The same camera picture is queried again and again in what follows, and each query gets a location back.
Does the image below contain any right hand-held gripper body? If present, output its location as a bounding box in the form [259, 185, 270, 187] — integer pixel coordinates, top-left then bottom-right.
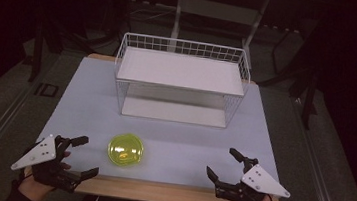
[214, 153, 295, 201]

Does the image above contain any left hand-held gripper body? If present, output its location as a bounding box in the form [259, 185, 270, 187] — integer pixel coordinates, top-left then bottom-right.
[9, 130, 86, 195]

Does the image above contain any yellow-green translucent bowl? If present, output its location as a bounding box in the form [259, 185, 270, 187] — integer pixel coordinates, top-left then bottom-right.
[105, 130, 147, 170]

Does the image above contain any white wire shelf rack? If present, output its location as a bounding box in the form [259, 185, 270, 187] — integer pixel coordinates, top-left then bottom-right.
[108, 31, 255, 132]

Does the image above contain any person's left hand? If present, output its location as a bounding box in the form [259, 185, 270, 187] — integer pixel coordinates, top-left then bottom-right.
[16, 145, 74, 201]

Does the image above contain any light grey table mat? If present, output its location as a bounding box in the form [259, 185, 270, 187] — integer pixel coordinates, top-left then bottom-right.
[33, 51, 291, 196]

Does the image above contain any black stand leg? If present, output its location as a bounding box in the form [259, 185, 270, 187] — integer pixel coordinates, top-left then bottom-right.
[298, 68, 322, 131]

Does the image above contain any white metal stand frame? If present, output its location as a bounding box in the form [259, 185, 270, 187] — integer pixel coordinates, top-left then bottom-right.
[166, 0, 271, 70]

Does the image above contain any white floor cable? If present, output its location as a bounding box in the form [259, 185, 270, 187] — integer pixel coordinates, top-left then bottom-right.
[128, 0, 178, 26]

